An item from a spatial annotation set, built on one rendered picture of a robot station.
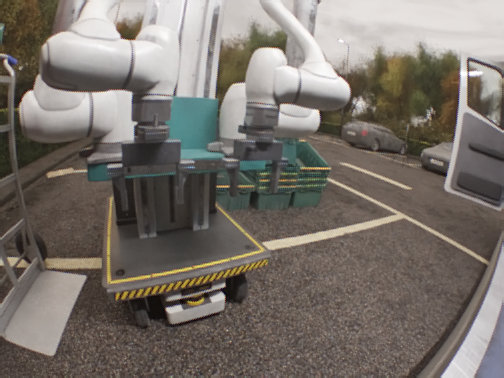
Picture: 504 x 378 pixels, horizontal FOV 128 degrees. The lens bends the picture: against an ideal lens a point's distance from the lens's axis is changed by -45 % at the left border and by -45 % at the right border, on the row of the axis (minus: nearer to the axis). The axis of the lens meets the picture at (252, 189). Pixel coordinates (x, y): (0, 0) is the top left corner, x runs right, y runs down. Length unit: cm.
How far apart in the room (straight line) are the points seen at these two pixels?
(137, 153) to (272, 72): 36
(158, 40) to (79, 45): 16
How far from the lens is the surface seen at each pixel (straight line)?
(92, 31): 43
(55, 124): 67
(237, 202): 209
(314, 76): 61
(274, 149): 61
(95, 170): 75
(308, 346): 107
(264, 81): 56
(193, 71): 102
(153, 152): 49
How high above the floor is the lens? 87
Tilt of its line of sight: 18 degrees down
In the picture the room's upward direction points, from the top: 6 degrees clockwise
